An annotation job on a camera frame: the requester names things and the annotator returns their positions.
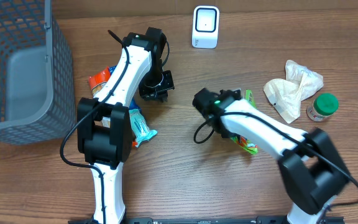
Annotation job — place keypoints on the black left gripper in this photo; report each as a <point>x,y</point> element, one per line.
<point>161,94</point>

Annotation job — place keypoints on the teal snack packet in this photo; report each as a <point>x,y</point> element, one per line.
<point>139,127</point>

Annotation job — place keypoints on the beige paper bag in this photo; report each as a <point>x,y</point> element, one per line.
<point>287,94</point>

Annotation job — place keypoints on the blue Oreo cookie pack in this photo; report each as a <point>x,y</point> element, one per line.
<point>112,69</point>

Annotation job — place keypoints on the green snack packet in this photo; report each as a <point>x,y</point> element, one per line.
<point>241,141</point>

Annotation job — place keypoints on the red snack packet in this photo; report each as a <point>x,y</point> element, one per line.
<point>96,83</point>

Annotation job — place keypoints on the green lid jar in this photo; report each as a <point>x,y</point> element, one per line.
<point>322,107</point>

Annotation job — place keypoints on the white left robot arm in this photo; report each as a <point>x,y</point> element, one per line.
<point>104,131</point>

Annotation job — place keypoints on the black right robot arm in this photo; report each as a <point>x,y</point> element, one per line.
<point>312,170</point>

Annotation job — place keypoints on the white barcode scanner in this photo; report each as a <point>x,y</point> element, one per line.
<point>205,28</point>

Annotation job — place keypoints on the dark grey plastic basket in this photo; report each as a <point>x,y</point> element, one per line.
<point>37,101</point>

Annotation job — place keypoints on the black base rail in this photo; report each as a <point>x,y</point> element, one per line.
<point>257,220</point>

